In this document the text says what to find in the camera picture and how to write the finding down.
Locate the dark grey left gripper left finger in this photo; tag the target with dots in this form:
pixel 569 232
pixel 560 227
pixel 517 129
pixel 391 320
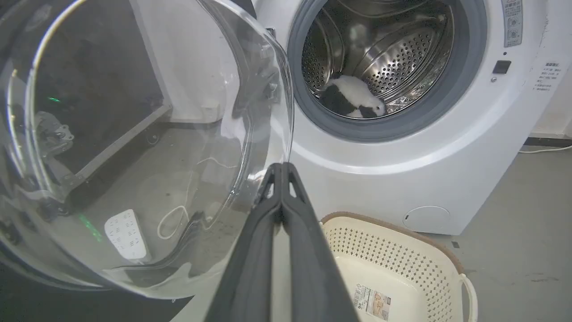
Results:
pixel 250 268

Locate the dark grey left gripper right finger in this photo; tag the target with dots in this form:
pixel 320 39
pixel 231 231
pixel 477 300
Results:
pixel 313 273

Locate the transparent washer door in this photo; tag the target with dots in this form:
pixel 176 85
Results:
pixel 147 147

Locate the white front-load washing machine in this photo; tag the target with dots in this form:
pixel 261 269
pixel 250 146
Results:
pixel 402 147

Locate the cream perforated laundry basket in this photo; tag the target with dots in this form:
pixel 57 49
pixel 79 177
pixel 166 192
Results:
pixel 397 273

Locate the white power strip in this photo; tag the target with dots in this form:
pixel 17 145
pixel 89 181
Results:
pixel 125 235

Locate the black and white plush toy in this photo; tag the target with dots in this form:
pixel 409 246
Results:
pixel 353 97

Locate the dark wheeled cabinet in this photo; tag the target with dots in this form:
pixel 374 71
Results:
pixel 85 89

